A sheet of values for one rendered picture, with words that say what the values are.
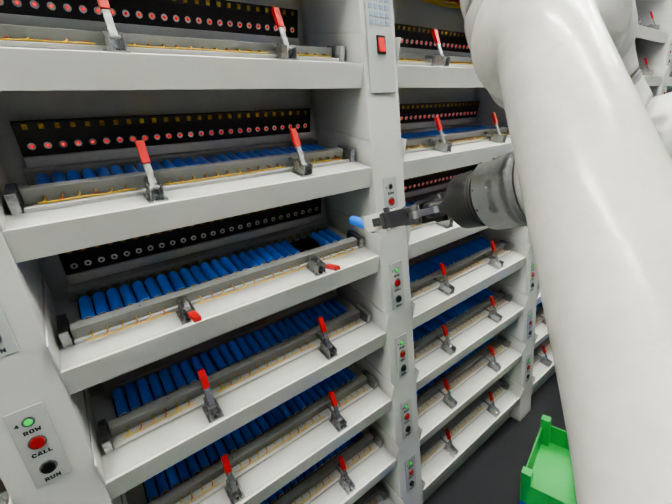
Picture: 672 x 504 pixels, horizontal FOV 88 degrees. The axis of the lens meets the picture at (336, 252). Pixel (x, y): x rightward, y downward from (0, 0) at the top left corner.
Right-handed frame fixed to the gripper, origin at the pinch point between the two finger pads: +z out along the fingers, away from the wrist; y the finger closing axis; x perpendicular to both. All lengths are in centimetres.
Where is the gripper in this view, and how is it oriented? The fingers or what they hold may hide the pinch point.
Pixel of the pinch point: (382, 220)
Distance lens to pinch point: 62.2
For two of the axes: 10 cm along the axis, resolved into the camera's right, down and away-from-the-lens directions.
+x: 2.6, 9.6, 0.8
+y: -7.9, 2.6, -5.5
